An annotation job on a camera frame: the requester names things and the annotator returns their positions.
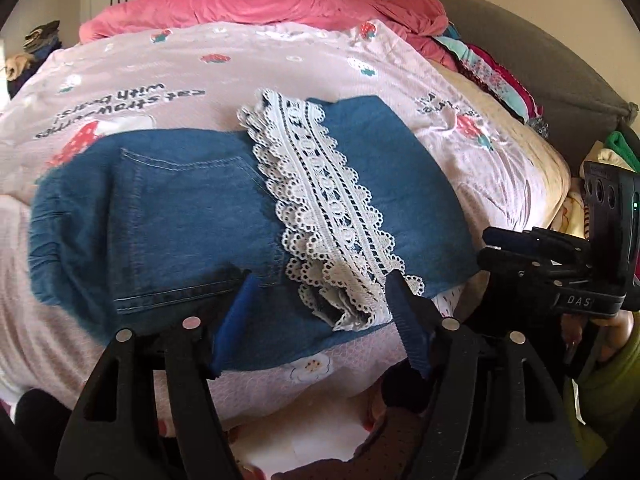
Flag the pink strawberry printed bed sheet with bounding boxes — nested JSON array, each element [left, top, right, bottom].
[[0, 19, 557, 422]]

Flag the person's right hand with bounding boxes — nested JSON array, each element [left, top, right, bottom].
[[560, 310, 639, 363]]

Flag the blue denim pants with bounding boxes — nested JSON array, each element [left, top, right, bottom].
[[29, 89, 479, 369]]

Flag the pink duvet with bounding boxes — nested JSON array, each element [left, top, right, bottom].
[[78, 0, 451, 61]]

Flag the beige crumpled garment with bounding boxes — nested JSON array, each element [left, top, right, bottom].
[[4, 51, 37, 79]]

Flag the yellow cartoon printed blanket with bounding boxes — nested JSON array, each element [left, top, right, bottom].
[[556, 189, 594, 242]]

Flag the grey upholstered headboard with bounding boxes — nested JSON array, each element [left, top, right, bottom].
[[384, 0, 640, 172]]

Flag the colourful clothes pile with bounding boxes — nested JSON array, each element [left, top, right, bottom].
[[434, 30, 549, 137]]

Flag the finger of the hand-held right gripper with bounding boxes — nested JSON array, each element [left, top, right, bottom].
[[477, 247, 577, 283], [482, 227, 592, 257]]

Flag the green cloth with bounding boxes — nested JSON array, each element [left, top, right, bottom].
[[604, 130, 640, 172]]

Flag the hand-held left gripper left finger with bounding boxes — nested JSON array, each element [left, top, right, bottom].
[[56, 272, 261, 480]]

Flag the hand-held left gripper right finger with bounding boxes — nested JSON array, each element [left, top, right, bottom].
[[385, 272, 588, 480]]

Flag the pile of folded clothes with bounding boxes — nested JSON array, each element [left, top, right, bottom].
[[23, 20, 64, 57]]

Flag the person's right forearm, green sleeve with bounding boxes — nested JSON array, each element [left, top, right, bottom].
[[565, 330, 640, 457]]

